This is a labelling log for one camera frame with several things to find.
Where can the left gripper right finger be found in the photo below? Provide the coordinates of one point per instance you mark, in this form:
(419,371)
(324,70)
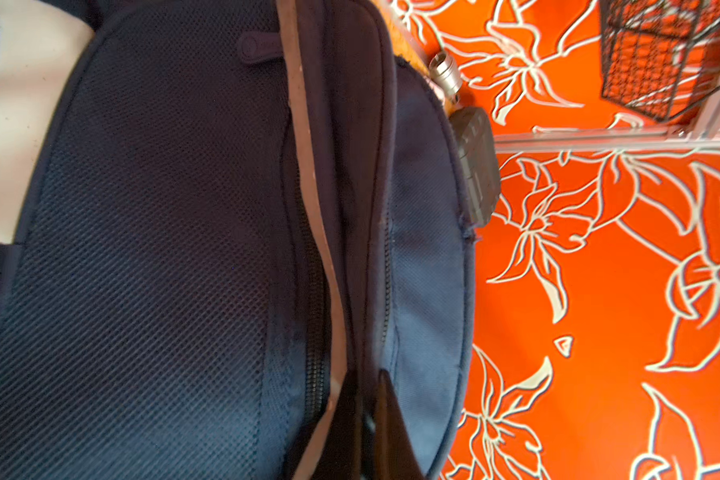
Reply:
(393,456)

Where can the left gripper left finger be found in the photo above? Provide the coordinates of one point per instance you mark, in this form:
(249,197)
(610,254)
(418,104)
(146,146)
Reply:
(342,452)

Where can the navy blue student backpack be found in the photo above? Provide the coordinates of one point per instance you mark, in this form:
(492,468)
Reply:
(210,213)

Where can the black hard case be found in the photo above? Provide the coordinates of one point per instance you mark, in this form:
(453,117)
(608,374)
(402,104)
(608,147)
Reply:
(476,151)

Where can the small silver metal cylinder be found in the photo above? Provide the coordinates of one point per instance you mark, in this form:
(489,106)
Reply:
(443,70)

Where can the black wire wall basket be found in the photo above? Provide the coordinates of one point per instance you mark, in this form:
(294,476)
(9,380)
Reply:
(660,59)

